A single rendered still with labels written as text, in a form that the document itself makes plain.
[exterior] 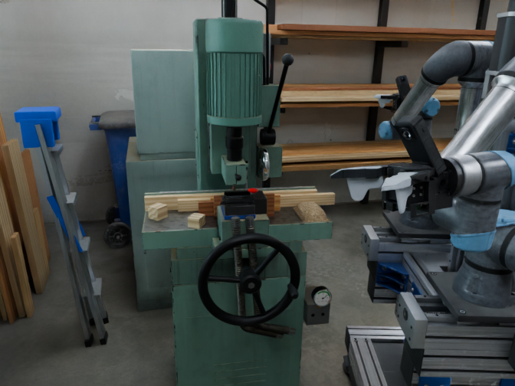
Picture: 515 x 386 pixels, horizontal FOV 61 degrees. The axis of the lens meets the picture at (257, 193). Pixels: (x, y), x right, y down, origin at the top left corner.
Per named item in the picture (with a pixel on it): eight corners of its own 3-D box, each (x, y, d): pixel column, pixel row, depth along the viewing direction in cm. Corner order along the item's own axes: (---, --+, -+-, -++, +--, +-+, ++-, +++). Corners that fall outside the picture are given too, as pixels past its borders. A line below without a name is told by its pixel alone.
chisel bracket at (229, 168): (225, 190, 142) (225, 165, 139) (221, 178, 155) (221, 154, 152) (247, 188, 143) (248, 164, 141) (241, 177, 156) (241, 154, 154)
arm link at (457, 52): (447, 57, 136) (382, 147, 178) (477, 57, 138) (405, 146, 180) (434, 31, 141) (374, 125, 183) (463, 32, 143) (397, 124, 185)
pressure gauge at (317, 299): (313, 312, 142) (313, 290, 139) (309, 305, 145) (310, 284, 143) (330, 311, 143) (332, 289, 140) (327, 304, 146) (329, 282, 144)
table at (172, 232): (139, 265, 122) (137, 246, 120) (145, 224, 151) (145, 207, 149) (342, 251, 133) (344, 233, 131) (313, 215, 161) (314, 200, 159)
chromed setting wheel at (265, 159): (262, 184, 156) (263, 152, 152) (256, 175, 168) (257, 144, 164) (270, 184, 157) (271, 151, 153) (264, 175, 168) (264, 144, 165)
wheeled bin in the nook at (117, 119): (101, 253, 312) (86, 119, 282) (103, 225, 361) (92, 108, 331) (190, 243, 330) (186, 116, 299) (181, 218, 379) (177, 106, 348)
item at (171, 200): (145, 211, 146) (144, 197, 144) (145, 209, 148) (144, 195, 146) (316, 203, 156) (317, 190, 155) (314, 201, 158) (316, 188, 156)
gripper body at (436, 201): (409, 219, 70) (463, 208, 75) (411, 166, 68) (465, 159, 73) (378, 209, 77) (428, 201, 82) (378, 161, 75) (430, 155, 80)
